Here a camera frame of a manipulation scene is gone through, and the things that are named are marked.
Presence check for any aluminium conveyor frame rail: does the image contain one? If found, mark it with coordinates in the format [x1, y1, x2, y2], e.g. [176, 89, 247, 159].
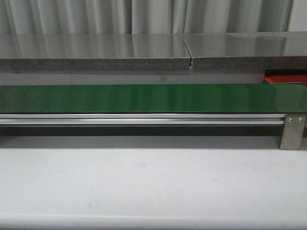
[0, 114, 285, 126]

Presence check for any grey stone counter slab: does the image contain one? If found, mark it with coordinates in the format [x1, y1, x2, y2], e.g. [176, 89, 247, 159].
[184, 32, 307, 71]
[0, 34, 190, 72]

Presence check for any red plastic tray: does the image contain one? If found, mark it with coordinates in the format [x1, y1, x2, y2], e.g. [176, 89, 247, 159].
[264, 74, 307, 85]

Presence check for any green conveyor belt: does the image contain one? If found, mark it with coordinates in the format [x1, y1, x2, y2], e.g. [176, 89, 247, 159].
[0, 83, 307, 114]

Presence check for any steel conveyor support bracket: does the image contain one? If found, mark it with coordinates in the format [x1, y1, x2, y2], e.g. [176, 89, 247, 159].
[280, 114, 307, 150]

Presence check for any grey pleated curtain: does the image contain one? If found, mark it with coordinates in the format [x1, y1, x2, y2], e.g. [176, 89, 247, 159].
[0, 0, 293, 35]

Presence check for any grey stone counter right slab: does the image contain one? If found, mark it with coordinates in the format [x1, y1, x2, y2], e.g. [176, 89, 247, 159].
[184, 32, 307, 71]

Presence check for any grey stone counter left slab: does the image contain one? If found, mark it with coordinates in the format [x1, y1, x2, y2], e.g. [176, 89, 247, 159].
[0, 34, 190, 72]

